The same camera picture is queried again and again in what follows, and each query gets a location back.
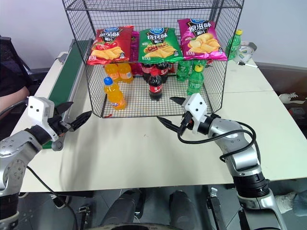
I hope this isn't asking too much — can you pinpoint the black wire mesh shelf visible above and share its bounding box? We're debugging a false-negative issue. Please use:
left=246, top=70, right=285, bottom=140
left=61, top=0, right=245, bottom=119

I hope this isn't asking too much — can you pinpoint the red chips bag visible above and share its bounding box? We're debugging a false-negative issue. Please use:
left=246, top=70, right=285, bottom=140
left=86, top=25, right=134, bottom=66

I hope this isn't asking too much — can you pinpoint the black table leg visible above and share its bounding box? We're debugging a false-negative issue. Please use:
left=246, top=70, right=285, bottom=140
left=209, top=187, right=223, bottom=230

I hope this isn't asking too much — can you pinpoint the magenta chips bag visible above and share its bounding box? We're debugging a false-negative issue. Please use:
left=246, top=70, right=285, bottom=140
left=177, top=18, right=227, bottom=61

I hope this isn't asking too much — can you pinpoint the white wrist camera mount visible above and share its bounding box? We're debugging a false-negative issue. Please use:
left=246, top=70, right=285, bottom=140
left=26, top=95, right=59, bottom=142
left=183, top=92, right=209, bottom=134

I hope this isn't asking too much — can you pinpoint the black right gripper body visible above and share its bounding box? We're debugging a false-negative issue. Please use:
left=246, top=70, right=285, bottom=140
left=179, top=111, right=194, bottom=131

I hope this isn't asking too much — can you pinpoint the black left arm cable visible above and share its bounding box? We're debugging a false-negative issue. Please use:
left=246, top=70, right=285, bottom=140
left=25, top=165, right=79, bottom=230

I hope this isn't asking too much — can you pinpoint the green soda bottle yellow cap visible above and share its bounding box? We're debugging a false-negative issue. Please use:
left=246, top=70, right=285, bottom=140
left=187, top=64, right=205, bottom=97
left=225, top=29, right=244, bottom=61

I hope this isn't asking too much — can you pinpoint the green chips bag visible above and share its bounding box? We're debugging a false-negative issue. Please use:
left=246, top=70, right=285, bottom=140
left=138, top=27, right=184, bottom=64

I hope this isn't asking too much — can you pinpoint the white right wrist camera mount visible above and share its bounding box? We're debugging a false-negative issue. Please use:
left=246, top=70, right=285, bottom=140
left=183, top=92, right=209, bottom=134

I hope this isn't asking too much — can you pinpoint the white marker pen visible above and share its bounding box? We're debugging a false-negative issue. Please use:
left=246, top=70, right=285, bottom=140
left=237, top=61, right=256, bottom=69

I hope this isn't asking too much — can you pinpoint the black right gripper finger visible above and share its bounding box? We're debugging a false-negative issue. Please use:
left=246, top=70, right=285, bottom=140
left=169, top=96, right=187, bottom=106
left=157, top=116, right=182, bottom=135

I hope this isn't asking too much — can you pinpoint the orange soda bottle blue cap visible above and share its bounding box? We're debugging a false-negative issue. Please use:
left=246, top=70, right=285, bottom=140
left=103, top=77, right=127, bottom=111

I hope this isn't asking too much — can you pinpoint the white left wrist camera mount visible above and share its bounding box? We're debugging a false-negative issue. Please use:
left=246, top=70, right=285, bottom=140
left=26, top=95, right=59, bottom=142

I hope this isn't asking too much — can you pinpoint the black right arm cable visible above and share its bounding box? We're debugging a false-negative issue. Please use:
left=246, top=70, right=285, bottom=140
left=177, top=121, right=261, bottom=164

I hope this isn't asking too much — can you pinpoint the green conveyor belt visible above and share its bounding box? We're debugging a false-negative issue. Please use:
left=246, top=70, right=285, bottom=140
left=40, top=39, right=93, bottom=151

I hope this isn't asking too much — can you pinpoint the cola bottle red cap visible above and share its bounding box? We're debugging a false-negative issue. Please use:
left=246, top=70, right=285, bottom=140
left=147, top=70, right=164, bottom=102

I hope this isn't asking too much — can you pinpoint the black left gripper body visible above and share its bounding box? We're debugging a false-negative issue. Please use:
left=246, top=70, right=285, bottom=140
left=47, top=114, right=73, bottom=137

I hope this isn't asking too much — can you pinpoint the white shoe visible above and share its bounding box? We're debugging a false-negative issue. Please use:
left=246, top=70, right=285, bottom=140
left=274, top=191, right=298, bottom=214

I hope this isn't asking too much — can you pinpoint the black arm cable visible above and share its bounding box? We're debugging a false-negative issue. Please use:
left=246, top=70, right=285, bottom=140
left=25, top=165, right=79, bottom=230
left=177, top=121, right=261, bottom=164

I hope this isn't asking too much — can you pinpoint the black mesh office chair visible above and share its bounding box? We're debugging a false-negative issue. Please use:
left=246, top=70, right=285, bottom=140
left=0, top=34, right=40, bottom=86

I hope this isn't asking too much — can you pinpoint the person in black shirt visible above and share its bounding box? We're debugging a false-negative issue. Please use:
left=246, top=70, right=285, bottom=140
left=0, top=56, right=30, bottom=115

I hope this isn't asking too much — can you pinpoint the purple snack bag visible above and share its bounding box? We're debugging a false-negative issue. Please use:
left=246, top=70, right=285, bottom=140
left=130, top=30, right=141, bottom=76

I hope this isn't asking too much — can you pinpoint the dark rounded shape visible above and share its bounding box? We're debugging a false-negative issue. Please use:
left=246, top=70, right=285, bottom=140
left=168, top=190, right=202, bottom=225
left=105, top=188, right=147, bottom=225

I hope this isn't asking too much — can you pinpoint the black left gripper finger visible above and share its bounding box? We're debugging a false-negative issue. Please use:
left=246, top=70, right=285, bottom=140
left=54, top=101, right=74, bottom=119
left=71, top=111, right=93, bottom=131

